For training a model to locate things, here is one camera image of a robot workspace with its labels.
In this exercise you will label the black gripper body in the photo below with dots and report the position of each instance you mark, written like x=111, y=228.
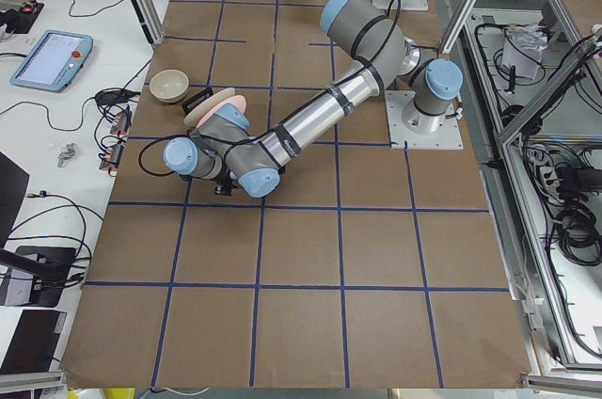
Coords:
x=225, y=181

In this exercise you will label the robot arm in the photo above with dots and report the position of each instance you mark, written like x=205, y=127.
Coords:
x=220, y=149

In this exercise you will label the cream white plate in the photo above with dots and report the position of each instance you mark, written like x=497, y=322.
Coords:
x=193, y=118

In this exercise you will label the pink plate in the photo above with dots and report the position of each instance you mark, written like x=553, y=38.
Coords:
x=237, y=101

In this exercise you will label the black plate rack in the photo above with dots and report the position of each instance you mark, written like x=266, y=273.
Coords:
x=191, y=103

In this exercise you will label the cream bowl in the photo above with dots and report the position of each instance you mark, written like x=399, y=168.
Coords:
x=169, y=86

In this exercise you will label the silver metal connector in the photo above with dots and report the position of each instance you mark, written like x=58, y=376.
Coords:
x=67, y=152

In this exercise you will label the black monitor stand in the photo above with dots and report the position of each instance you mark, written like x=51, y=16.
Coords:
x=35, y=275

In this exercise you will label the near teach pendant tablet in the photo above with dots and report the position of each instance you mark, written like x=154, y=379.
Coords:
x=54, y=61

